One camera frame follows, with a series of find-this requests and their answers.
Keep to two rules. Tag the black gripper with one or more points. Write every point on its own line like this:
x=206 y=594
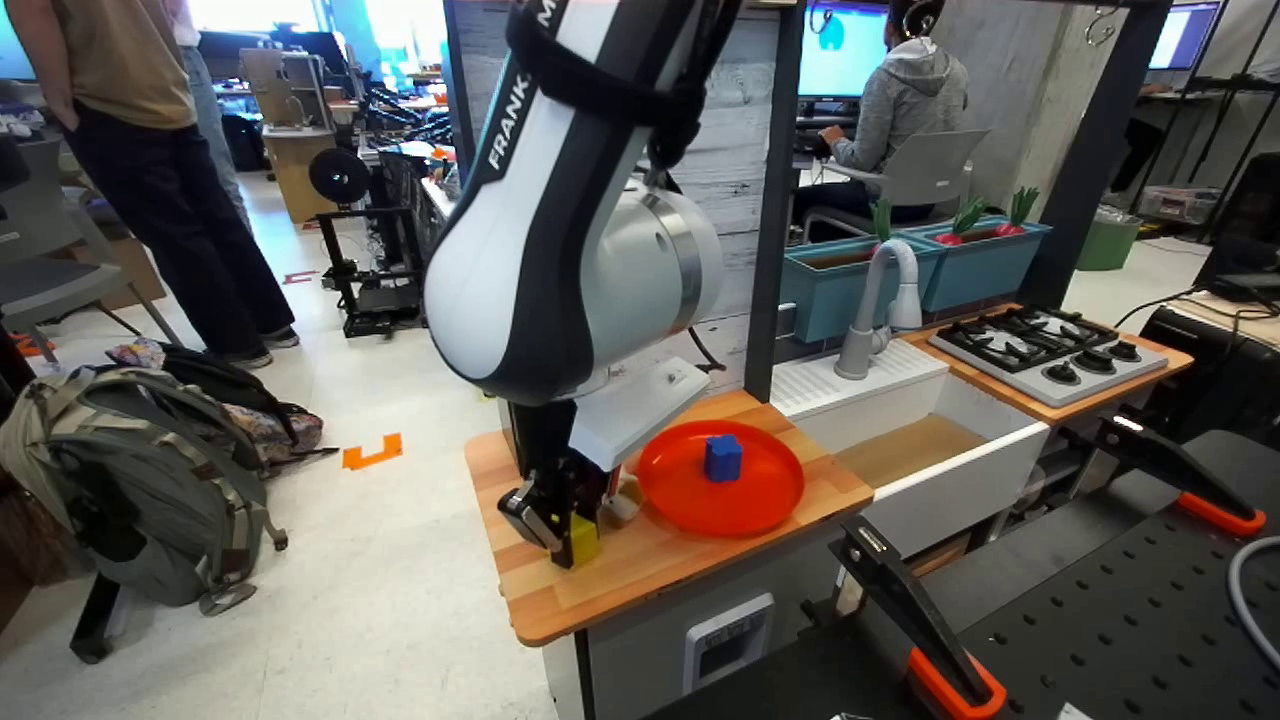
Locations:
x=554 y=478

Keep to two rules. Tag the yellow block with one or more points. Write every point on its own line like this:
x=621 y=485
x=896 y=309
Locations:
x=581 y=541

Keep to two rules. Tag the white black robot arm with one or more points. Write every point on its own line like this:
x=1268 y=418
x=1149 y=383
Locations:
x=573 y=249

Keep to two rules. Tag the blue block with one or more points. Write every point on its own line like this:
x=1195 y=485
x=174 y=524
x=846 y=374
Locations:
x=721 y=456

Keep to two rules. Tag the small toy dog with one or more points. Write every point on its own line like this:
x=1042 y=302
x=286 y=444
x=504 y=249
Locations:
x=621 y=505

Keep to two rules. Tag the wooden toy counter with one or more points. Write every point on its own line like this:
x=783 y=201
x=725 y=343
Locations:
x=647 y=562

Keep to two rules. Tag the red plate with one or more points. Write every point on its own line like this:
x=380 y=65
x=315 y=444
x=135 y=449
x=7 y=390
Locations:
x=676 y=490

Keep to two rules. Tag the black orange clamp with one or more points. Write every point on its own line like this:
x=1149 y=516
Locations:
x=1124 y=441
x=937 y=665

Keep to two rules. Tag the left blue planter box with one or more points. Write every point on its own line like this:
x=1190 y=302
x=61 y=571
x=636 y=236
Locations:
x=821 y=280

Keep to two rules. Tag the blue planter box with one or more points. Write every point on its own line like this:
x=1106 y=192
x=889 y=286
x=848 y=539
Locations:
x=981 y=267
x=821 y=280

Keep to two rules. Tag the grey toy faucet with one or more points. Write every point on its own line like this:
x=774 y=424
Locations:
x=889 y=302

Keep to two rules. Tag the white toy sink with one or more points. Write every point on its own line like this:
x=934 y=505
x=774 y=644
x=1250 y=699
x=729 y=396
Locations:
x=937 y=454

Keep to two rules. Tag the grey backpack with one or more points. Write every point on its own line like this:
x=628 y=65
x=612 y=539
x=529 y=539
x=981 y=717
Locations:
x=161 y=470

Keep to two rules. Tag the right blue planter box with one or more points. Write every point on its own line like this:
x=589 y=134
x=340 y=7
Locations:
x=981 y=267

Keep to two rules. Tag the toy stove top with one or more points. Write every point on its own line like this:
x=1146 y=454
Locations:
x=1055 y=356

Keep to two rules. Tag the seated person grey hoodie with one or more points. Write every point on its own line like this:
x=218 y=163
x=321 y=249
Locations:
x=918 y=90

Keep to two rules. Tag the black orange clamp right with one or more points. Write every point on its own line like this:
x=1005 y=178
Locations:
x=1124 y=441

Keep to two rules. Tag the standing person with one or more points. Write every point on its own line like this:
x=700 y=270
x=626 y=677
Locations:
x=115 y=82

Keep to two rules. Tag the black perforated table plate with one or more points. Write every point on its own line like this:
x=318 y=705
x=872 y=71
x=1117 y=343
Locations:
x=1109 y=617

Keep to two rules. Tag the orange floor bracket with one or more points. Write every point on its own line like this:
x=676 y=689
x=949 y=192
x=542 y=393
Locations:
x=368 y=456

